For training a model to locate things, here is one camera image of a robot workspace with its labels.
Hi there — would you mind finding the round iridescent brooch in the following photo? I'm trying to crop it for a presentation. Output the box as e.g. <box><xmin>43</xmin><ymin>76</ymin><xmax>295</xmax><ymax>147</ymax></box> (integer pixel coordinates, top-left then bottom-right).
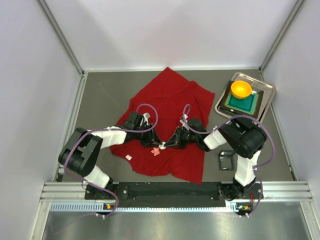
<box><xmin>159</xmin><ymin>141</ymin><xmax>166</xmax><ymax>150</ymax></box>

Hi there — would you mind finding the red garment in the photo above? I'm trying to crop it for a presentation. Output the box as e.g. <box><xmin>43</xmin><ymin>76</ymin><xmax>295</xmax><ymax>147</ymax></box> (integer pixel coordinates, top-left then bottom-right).
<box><xmin>110</xmin><ymin>67</ymin><xmax>215</xmax><ymax>184</ymax></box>

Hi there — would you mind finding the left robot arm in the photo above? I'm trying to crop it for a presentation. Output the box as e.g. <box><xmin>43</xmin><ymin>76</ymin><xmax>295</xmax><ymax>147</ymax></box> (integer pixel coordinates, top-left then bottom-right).
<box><xmin>58</xmin><ymin>112</ymin><xmax>162</xmax><ymax>189</ymax></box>

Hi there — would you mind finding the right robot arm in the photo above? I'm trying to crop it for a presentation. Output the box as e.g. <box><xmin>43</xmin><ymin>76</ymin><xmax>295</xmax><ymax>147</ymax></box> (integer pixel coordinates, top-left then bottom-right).
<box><xmin>164</xmin><ymin>118</ymin><xmax>267</xmax><ymax>201</ymax></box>

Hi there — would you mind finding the pink leaf brooch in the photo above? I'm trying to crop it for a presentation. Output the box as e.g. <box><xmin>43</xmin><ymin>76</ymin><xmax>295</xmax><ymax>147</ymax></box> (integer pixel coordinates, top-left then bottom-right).
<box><xmin>151</xmin><ymin>147</ymin><xmax>161</xmax><ymax>156</ymax></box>

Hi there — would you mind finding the small black open box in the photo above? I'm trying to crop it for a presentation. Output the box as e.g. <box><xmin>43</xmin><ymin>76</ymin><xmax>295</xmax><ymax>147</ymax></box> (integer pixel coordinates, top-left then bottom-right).
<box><xmin>218</xmin><ymin>150</ymin><xmax>236</xmax><ymax>171</ymax></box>

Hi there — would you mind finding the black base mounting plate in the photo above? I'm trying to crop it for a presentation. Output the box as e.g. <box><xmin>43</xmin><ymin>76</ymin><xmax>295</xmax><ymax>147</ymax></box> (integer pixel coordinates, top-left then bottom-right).
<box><xmin>84</xmin><ymin>181</ymin><xmax>266</xmax><ymax>201</ymax></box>

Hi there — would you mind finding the black and teal square plate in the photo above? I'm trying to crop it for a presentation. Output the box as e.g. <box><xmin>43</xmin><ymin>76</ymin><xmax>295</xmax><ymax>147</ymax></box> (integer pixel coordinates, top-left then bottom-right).
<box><xmin>219</xmin><ymin>80</ymin><xmax>264</xmax><ymax>119</ymax></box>

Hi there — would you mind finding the orange bowl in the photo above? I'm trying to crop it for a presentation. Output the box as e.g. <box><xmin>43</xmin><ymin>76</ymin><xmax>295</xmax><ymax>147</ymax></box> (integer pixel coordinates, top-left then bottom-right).
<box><xmin>230</xmin><ymin>80</ymin><xmax>253</xmax><ymax>99</ymax></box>

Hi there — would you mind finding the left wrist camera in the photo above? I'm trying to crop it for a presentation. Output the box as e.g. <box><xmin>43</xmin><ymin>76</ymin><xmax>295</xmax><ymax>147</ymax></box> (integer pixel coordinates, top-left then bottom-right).
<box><xmin>142</xmin><ymin>112</ymin><xmax>150</xmax><ymax>126</ymax></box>

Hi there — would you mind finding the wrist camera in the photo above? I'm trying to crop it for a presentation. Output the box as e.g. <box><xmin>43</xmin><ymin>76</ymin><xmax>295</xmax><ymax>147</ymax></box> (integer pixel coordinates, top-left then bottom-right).
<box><xmin>179</xmin><ymin>114</ymin><xmax>189</xmax><ymax>130</ymax></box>
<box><xmin>142</xmin><ymin>112</ymin><xmax>150</xmax><ymax>126</ymax></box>

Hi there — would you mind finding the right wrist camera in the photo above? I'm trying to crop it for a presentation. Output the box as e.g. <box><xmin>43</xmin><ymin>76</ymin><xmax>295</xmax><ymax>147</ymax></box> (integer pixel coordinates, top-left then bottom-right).
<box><xmin>179</xmin><ymin>114</ymin><xmax>189</xmax><ymax>130</ymax></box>

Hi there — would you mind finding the grey slotted cable duct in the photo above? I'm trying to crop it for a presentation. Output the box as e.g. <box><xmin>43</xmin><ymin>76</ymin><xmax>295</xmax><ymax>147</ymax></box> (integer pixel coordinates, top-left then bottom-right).
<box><xmin>49</xmin><ymin>201</ymin><xmax>241</xmax><ymax>213</ymax></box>

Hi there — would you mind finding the aluminium frame rail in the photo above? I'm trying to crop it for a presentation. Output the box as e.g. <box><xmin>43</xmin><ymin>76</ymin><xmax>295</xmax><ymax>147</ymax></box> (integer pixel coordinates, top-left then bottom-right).
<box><xmin>40</xmin><ymin>181</ymin><xmax>313</xmax><ymax>202</ymax></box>

